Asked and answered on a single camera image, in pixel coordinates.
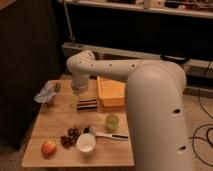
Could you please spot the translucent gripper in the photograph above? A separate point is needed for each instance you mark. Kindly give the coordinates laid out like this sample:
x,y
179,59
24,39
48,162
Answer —
x,y
74,100

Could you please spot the dark grape bunch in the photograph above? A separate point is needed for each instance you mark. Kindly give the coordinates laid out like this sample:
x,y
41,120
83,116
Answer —
x,y
70,138

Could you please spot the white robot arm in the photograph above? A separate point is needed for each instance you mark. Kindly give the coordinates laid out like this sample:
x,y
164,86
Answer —
x,y
153,103

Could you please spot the green plastic cup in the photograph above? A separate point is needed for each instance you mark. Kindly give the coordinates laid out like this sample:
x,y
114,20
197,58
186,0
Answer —
x,y
111,122

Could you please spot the black striped block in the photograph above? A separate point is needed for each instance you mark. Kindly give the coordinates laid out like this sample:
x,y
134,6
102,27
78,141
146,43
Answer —
x,y
87,105

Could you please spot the green pepper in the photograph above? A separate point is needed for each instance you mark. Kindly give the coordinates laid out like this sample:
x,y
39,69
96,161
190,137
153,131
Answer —
x,y
57,87

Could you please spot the crumpled white cloth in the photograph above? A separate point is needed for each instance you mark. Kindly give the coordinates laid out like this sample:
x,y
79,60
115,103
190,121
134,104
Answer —
x,y
46,94

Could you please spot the orange plastic bin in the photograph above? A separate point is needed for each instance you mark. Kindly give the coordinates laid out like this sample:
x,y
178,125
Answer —
x,y
110,92

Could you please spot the red apple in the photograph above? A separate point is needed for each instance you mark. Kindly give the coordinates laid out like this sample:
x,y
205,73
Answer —
x,y
48,148

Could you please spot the metal shelf rail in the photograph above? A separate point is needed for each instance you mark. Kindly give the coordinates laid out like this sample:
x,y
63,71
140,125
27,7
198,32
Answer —
x,y
104,53

